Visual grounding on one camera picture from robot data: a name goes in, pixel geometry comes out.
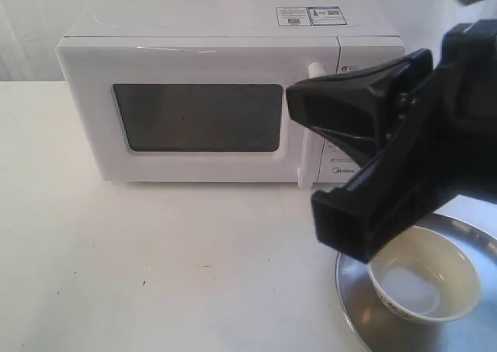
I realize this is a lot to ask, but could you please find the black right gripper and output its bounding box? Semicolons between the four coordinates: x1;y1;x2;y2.
286;21;496;263

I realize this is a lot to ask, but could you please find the white microwave door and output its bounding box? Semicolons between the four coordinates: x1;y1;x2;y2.
57;37;342;187

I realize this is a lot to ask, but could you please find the white ceramic bowl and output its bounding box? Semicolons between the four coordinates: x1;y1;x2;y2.
367;225;481;324

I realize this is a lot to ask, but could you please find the white microwave oven body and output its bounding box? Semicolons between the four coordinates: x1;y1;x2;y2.
55;0;407;186

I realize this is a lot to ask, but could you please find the blue label sticker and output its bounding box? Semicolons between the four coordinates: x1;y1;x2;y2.
307;5;347;26

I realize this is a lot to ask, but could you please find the white label sticker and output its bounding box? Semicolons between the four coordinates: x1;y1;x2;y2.
276;7;311;26

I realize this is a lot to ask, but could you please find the round stainless steel plate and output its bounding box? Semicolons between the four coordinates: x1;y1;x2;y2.
335;214;496;351

